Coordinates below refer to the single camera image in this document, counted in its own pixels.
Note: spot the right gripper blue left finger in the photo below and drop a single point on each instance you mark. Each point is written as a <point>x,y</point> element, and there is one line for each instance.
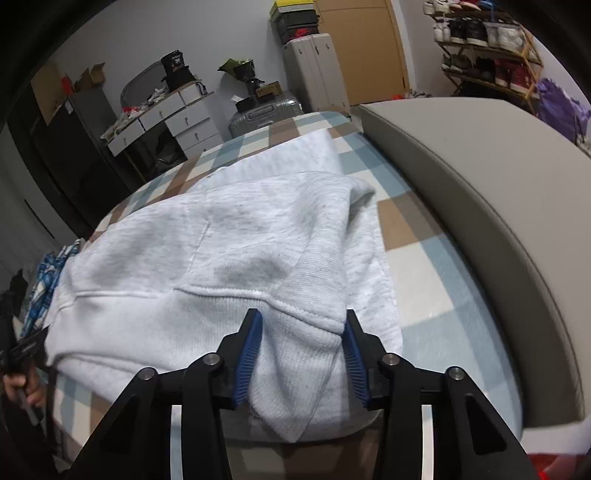
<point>238,352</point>

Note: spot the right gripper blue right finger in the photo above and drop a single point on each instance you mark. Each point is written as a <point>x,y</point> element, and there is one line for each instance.
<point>362,362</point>

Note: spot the light grey hoodie sweatshirt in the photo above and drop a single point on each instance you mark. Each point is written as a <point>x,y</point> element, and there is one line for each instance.
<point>285,232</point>

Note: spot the person's left hand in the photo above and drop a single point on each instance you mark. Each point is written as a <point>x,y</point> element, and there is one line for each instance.
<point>27,389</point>

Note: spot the checkered bed sheet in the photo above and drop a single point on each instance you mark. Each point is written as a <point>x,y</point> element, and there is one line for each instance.
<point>445,319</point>

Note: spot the blue white plaid shirt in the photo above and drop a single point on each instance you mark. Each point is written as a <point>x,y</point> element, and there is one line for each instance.
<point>46,280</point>

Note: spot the black wardrobe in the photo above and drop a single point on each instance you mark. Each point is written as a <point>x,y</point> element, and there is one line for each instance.
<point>71,164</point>

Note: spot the red plastic stool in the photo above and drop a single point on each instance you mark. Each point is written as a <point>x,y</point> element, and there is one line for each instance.
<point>562,466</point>

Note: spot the beige padded bed headboard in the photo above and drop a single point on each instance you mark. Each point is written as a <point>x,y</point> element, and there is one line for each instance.
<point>515,196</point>

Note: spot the silver hard-shell suitcase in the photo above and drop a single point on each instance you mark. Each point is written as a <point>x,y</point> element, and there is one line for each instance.
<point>279,108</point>

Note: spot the white drawer desk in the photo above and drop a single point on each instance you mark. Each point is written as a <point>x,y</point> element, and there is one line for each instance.
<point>188,113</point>

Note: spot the arched grey mirror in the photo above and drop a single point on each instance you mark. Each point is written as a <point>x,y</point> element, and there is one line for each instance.
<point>143,85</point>

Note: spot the wrapped flower bouquet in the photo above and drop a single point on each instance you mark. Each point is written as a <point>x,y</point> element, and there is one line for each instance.
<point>244,71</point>

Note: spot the black gift bag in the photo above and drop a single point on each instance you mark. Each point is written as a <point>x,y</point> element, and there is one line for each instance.
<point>177,73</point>

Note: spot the open cardboard box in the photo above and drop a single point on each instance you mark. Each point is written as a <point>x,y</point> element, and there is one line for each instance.
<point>91,78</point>

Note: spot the white tall suitcase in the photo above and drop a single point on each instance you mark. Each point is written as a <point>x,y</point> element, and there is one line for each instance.
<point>314,75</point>

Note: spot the purple plastic bag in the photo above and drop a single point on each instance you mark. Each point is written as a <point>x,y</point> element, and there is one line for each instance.
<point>563,113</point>

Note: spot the wooden door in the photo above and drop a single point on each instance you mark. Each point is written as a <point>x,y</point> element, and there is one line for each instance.
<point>369,47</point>

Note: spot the wooden shoe rack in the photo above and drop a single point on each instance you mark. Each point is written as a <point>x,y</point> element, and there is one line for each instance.
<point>486,52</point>

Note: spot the black shoe box stack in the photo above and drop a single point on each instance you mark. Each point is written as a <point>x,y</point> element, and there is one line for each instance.
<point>296,24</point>

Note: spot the yellow lid shoe box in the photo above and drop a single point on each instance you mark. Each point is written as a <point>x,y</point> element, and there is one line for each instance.
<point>280,6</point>

